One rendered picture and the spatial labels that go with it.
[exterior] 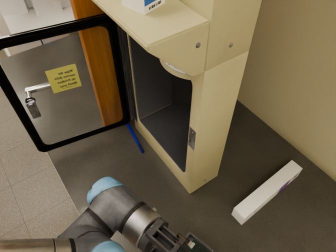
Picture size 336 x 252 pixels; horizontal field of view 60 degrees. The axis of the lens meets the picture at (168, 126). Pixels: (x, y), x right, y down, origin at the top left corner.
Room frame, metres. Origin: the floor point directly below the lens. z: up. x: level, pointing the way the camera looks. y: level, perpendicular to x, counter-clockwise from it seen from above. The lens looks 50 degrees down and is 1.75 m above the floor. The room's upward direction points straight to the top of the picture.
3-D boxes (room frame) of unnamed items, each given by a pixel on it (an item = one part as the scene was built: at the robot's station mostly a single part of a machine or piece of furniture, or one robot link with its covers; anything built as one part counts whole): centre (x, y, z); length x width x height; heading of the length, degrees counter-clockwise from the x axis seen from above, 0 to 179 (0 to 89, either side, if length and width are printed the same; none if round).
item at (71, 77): (0.59, 0.27, 1.19); 0.30 x 0.01 x 0.40; 115
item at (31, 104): (0.53, 0.36, 1.18); 0.02 x 0.02 x 0.06; 25
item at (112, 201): (0.26, 0.11, 1.18); 0.11 x 0.09 x 0.08; 50
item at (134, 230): (0.22, 0.05, 1.18); 0.08 x 0.05 x 0.08; 140
